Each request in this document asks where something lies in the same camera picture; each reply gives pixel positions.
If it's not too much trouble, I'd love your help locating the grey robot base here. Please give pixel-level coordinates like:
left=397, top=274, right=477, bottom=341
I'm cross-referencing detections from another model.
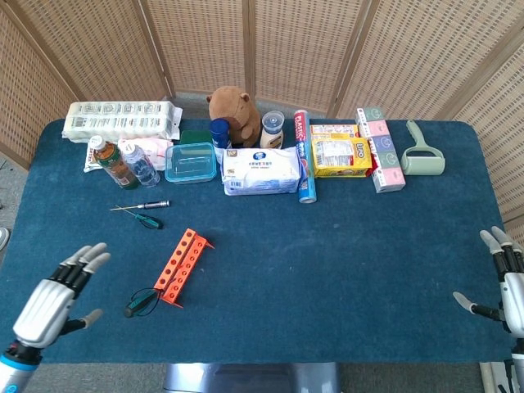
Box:
left=162, top=362, right=341, bottom=393

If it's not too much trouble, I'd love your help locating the dark green box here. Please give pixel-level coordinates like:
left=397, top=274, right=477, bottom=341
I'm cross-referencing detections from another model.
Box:
left=178, top=129, right=214, bottom=145

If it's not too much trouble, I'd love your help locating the pink white snack bag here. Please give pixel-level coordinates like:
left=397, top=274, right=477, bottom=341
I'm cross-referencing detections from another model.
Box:
left=117, top=137, right=174, bottom=172

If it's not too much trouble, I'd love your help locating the white toilet paper pack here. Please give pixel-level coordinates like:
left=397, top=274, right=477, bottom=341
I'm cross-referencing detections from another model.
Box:
left=61, top=100, right=183, bottom=143

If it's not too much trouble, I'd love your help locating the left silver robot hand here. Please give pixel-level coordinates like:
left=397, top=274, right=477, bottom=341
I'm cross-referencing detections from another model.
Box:
left=11, top=242, right=112, bottom=350

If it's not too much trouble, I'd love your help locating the large green handled screwdriver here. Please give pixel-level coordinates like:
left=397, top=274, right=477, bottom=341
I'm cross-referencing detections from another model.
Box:
left=124, top=286, right=165, bottom=318

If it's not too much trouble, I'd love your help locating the brown capybara plush toy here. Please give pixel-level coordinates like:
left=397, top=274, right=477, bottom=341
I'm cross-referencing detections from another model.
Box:
left=206, top=86, right=263, bottom=149

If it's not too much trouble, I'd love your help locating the white blue wet wipes pack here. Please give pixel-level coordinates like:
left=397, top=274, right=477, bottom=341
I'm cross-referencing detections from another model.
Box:
left=221, top=146, right=303, bottom=197

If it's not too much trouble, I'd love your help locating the pastel tissue box pack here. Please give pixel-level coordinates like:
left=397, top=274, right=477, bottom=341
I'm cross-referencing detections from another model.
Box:
left=355, top=106, right=407, bottom=194

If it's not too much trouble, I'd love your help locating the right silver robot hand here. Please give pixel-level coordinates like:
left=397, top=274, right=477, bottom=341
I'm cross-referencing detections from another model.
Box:
left=452, top=225, right=524, bottom=337

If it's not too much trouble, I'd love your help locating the blue white spray can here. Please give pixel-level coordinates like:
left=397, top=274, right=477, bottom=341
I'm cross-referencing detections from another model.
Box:
left=209, top=117, right=233, bottom=165

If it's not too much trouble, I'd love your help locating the wicker folding screen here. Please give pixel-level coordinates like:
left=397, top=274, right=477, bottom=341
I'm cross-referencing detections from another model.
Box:
left=0, top=0, right=524, bottom=246

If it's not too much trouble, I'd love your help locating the red white snack packet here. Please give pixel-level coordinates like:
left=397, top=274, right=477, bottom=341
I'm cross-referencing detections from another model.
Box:
left=83, top=146, right=102, bottom=174

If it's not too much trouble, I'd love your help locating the blue table cloth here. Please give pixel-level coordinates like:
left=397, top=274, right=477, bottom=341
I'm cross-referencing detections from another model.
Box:
left=0, top=118, right=517, bottom=364

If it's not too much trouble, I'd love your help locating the silver precision screwdriver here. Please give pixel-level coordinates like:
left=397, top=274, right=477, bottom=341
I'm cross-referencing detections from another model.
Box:
left=110, top=199, right=170, bottom=212

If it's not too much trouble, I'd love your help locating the blue plastic wrap roll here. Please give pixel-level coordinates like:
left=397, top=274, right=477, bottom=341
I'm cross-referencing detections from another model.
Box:
left=292, top=108, right=318, bottom=205

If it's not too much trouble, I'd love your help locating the white sauce bottle clear cap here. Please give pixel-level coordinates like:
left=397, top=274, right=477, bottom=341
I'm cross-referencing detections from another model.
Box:
left=259, top=111, right=286, bottom=151

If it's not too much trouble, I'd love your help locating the small green handled screwdriver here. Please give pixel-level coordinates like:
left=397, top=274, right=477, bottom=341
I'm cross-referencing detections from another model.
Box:
left=115, top=204, right=165, bottom=230

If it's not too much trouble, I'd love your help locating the yellow white snack box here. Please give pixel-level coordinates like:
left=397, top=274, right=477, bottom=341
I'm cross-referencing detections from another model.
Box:
left=309, top=124, right=360, bottom=139

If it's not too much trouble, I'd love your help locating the orange tube rack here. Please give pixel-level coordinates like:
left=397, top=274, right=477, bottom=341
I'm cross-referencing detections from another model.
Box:
left=153, top=228, right=215, bottom=308

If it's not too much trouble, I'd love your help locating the clear water bottle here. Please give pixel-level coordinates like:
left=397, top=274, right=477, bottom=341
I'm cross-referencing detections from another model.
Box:
left=121, top=141, right=161, bottom=189

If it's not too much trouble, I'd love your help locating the green tea bottle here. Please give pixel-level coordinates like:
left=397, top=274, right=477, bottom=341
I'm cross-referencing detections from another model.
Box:
left=89, top=134, right=140, bottom=191

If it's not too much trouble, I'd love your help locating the pale green lint roller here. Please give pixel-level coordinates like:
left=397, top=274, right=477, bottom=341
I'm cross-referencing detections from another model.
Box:
left=400, top=119, right=446, bottom=177

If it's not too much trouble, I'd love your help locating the clear container teal lid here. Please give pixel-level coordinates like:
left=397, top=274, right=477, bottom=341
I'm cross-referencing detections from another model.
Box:
left=164, top=142, right=218, bottom=185

